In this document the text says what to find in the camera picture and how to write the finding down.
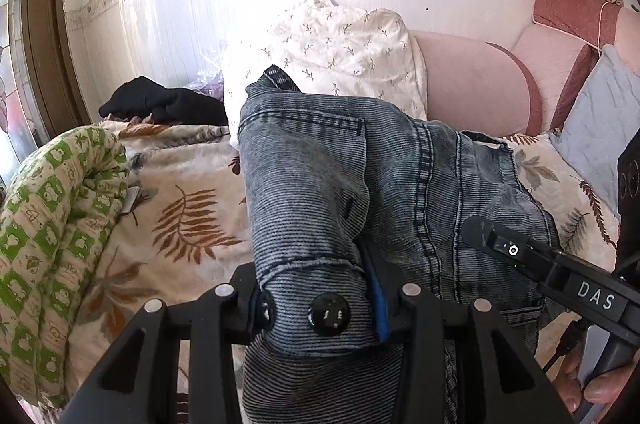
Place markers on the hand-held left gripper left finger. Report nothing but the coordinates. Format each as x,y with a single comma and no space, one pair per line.
235,301

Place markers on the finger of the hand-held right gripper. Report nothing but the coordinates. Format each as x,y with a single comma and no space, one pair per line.
510,249

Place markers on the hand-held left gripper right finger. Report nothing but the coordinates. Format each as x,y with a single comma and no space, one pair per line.
381,309

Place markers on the grey-blue denim pants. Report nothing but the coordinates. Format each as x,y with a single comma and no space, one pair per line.
310,184

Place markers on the person's right hand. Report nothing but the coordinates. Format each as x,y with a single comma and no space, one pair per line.
600,391

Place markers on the leaf printed blanket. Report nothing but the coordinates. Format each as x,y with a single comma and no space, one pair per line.
175,229

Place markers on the grey-blue pillow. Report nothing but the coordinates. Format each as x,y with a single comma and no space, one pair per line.
595,123

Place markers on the pink padded headboard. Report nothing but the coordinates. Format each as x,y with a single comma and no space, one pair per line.
475,78

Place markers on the green patterned quilt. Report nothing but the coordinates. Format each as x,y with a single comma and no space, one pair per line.
50,224

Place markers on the black cloth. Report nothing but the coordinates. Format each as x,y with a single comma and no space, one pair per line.
165,103

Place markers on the purple plastic bag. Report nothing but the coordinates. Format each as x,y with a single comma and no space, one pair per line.
210,86

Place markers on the white floral pillow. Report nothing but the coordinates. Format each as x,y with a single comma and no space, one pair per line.
340,48

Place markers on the patterned glass pane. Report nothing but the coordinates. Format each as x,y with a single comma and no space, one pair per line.
15,103

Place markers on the brown wooden door frame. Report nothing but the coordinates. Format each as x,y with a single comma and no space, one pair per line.
45,28

